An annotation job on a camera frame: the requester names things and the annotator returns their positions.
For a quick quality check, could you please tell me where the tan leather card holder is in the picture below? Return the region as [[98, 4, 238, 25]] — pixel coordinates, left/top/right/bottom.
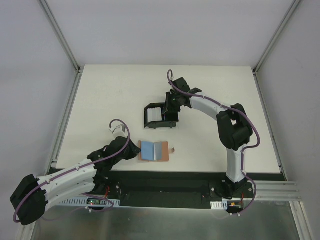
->
[[138, 141, 175, 162]]

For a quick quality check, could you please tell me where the black card tray box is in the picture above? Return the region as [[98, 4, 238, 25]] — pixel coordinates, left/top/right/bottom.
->
[[143, 102, 179, 130]]

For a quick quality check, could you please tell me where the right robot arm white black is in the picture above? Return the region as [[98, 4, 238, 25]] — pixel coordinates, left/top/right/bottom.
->
[[165, 77, 253, 200]]

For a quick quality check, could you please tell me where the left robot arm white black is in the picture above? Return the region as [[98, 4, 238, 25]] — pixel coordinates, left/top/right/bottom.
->
[[9, 136, 141, 226]]

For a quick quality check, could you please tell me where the white cards stack in tray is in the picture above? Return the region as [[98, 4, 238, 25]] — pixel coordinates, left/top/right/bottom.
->
[[147, 107, 162, 123]]

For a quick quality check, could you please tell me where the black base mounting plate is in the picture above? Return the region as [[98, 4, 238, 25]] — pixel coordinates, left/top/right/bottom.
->
[[47, 169, 253, 208]]

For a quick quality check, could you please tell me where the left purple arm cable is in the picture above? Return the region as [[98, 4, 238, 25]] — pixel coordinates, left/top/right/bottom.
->
[[12, 119, 131, 223]]

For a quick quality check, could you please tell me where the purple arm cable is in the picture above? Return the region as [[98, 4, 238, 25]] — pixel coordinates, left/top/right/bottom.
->
[[12, 119, 131, 223], [166, 69, 262, 216]]

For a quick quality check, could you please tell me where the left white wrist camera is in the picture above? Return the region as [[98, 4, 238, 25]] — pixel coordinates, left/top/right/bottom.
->
[[109, 124, 128, 139]]

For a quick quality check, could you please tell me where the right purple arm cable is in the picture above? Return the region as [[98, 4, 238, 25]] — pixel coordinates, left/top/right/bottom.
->
[[166, 69, 262, 216]]

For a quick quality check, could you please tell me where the left table side rail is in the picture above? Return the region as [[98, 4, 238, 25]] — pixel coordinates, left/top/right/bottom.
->
[[46, 69, 83, 173]]

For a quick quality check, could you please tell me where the left white cable duct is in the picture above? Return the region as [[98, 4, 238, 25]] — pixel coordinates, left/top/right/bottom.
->
[[57, 196, 120, 208]]

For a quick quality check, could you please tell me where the white cable duct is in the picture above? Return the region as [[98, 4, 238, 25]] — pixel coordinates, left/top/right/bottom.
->
[[57, 196, 120, 208], [210, 200, 228, 211]]

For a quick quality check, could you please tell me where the right white cable duct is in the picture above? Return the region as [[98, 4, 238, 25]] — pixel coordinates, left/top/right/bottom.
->
[[210, 200, 228, 211]]

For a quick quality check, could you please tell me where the right aluminium frame post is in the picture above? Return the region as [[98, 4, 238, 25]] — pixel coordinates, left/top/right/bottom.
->
[[252, 0, 303, 76]]

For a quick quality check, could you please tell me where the aluminium frame post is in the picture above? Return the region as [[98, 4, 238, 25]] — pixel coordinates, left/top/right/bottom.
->
[[252, 0, 303, 76], [38, 0, 82, 73]]

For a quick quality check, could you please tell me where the aluminium cross rail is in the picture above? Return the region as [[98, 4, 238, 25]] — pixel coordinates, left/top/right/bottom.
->
[[252, 181, 302, 201]]

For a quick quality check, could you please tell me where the left aluminium frame post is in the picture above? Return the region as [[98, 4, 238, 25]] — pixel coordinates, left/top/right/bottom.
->
[[38, 0, 82, 73]]

